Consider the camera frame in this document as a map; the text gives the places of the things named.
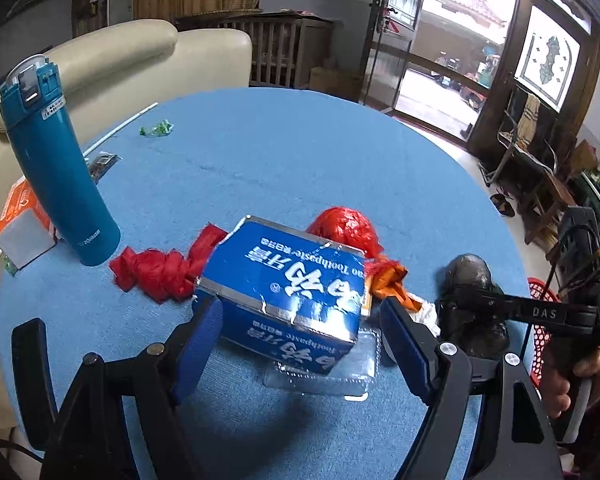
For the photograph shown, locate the black plastic trash bag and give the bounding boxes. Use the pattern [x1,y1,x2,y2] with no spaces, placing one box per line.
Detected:
[436,254,509,360]

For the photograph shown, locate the orange plastic wrapper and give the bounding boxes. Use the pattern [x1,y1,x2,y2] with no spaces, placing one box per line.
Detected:
[365,255,422,312]

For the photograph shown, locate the blue toothpaste box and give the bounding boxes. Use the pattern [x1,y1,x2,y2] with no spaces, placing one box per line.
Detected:
[193,216,364,374]

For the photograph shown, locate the red plastic bag wad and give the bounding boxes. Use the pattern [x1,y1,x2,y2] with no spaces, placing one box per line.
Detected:
[306,206,384,259]

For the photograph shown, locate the red knotted plastic bag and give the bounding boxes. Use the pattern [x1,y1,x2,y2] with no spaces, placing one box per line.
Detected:
[109,223,227,304]

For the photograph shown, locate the orange white medicine box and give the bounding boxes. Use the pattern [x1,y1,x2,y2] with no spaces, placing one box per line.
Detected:
[0,177,57,270]

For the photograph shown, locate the person's right hand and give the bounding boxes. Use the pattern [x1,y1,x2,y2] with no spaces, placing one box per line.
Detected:
[540,343,600,420]

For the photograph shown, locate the red plastic laundry basket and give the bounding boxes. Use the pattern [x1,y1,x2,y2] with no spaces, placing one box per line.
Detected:
[528,278,558,387]

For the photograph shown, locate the clear plastic tray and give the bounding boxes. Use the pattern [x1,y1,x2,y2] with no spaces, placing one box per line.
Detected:
[262,330,380,401]

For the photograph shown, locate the brown slippers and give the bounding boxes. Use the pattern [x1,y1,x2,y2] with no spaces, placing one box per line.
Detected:
[490,193,515,218]

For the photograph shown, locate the metal folding chair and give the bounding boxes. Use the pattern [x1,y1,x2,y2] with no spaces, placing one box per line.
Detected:
[480,86,558,186]

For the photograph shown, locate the dark foil wrapper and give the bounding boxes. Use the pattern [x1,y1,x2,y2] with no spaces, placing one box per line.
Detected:
[87,152,120,184]

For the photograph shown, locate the blue table cloth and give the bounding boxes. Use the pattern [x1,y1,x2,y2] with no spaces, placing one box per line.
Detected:
[0,86,537,480]

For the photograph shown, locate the small cardboard box by crib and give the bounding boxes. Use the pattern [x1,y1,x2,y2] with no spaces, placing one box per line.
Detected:
[309,66,362,102]

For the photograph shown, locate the glass entrance door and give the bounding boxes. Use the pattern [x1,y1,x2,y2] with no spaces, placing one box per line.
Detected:
[360,0,517,143]

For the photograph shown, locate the green candy wrapper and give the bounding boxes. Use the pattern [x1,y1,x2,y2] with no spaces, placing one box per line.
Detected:
[140,119,174,138]

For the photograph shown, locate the teal thermos bottle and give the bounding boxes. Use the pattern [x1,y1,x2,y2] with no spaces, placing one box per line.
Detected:
[0,54,121,266]

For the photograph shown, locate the cream leather sofa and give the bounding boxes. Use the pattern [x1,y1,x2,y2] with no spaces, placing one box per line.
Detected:
[0,20,252,429]

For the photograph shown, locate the wooden slatted crib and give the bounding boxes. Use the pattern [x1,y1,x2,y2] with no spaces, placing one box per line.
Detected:
[175,10,335,90]

